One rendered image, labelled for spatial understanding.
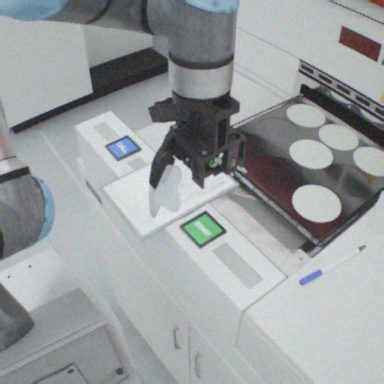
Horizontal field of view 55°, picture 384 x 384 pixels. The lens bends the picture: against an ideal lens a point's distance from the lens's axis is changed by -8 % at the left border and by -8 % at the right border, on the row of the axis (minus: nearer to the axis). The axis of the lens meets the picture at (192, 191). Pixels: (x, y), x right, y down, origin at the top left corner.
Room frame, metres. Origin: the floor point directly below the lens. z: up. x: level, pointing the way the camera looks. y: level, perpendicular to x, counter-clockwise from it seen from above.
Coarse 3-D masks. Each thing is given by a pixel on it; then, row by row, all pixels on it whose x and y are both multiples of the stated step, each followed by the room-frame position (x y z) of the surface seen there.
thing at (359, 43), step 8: (344, 32) 0.89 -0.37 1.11; (352, 32) 0.87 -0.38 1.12; (344, 40) 0.89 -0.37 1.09; (352, 40) 0.87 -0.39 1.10; (360, 40) 0.85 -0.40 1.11; (368, 40) 0.84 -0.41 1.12; (360, 48) 0.85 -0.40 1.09; (368, 48) 0.83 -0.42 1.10; (376, 48) 0.82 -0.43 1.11; (368, 56) 0.83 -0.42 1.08; (376, 56) 0.81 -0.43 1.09
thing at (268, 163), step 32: (256, 128) 0.76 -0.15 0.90; (288, 128) 0.77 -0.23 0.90; (320, 128) 0.77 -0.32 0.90; (352, 128) 0.78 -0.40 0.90; (256, 160) 0.65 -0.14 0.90; (288, 160) 0.65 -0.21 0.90; (352, 160) 0.65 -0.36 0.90; (288, 192) 0.55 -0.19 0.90; (352, 192) 0.55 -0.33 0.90; (320, 224) 0.47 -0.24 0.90
